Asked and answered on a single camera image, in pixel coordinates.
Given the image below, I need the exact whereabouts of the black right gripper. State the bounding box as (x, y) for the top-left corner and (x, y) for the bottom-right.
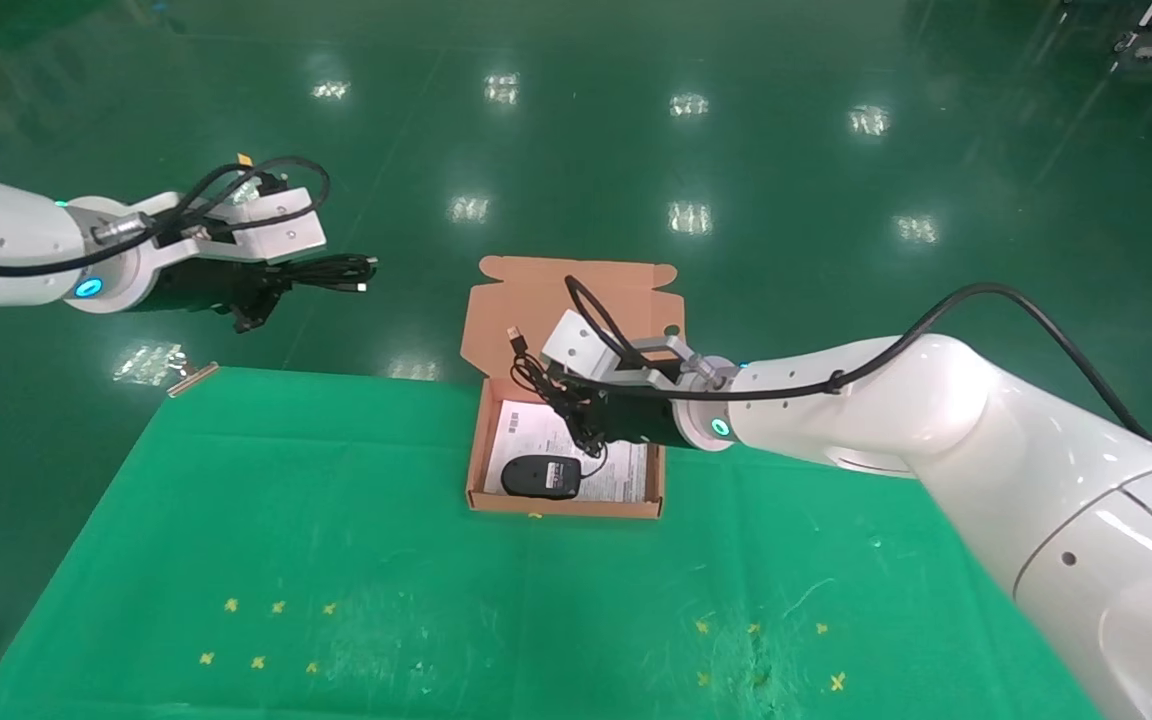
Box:
(546, 370), (685, 459)

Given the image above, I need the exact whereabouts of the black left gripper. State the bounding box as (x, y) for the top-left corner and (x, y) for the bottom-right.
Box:
(131, 256), (295, 335)

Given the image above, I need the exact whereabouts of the black data cable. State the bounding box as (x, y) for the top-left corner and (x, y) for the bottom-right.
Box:
(271, 252), (380, 298)

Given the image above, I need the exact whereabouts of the orange cardboard box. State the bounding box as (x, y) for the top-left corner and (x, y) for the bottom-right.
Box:
(460, 257), (685, 519)

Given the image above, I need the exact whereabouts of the white printed instruction sheet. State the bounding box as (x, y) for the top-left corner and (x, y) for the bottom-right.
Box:
(484, 401), (650, 503)

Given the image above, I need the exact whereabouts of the metal binder clip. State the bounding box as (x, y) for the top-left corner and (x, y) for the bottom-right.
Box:
(168, 361), (220, 398)

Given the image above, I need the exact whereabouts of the green table cloth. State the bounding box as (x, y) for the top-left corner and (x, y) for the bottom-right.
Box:
(0, 367), (1107, 720)

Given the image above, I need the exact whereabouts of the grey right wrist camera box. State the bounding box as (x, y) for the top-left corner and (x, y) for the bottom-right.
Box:
(540, 309), (699, 387)

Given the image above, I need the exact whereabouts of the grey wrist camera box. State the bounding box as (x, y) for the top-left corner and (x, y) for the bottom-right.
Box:
(540, 309), (699, 387)
(204, 170), (328, 265)

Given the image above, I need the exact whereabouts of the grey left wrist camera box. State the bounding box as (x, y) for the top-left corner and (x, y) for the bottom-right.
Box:
(204, 170), (328, 265)

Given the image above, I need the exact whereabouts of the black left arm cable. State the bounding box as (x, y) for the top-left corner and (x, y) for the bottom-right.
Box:
(0, 154), (332, 278)

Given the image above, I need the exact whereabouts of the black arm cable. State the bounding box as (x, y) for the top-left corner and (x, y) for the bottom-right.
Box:
(0, 154), (332, 278)
(563, 275), (1152, 443)

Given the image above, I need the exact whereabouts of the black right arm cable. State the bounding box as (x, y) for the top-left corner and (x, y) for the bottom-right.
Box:
(563, 275), (1152, 443)

